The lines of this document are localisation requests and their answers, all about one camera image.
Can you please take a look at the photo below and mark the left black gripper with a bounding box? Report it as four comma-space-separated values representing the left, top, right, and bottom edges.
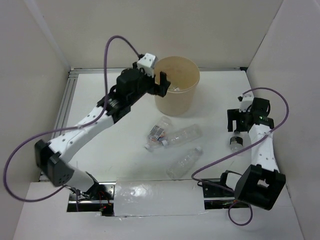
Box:
128, 62, 171, 106

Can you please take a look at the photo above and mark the red cap red label bottle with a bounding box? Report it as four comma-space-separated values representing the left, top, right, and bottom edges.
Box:
168, 85, 181, 92

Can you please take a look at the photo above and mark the black label small bottle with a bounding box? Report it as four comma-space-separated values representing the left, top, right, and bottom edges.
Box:
229, 131, 244, 153

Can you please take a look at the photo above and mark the blue label clear bottle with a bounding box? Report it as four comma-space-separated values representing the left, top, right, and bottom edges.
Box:
144, 116, 173, 152

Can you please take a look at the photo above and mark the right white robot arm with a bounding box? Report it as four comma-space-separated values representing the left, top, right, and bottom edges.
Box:
218, 94, 286, 210

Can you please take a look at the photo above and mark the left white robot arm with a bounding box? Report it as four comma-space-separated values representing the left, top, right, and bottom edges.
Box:
34, 64, 171, 200

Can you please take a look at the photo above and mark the beige round plastic bin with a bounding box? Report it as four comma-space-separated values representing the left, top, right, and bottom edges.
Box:
154, 56, 200, 116

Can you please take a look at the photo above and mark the clear bottle white cap upper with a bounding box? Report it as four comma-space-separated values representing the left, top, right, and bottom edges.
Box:
160, 124, 202, 148

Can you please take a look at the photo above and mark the clear bottle white cap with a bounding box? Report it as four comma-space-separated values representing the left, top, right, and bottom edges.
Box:
160, 124, 202, 148
166, 146, 203, 180

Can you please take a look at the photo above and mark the clear bottle white cap lower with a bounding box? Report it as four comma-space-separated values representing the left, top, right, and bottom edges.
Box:
166, 146, 203, 180

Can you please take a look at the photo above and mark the white taped cover sheet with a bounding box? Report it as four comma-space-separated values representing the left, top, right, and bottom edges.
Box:
113, 180, 206, 217

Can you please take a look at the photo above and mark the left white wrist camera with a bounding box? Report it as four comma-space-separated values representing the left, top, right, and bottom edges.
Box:
137, 53, 158, 78

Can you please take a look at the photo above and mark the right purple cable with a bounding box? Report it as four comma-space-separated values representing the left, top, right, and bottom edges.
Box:
191, 87, 290, 227

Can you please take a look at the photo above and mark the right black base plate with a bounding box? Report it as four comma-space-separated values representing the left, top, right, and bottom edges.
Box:
197, 181, 235, 210

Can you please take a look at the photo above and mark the left metal base mount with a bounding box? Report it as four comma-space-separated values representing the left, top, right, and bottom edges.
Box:
66, 182, 116, 217

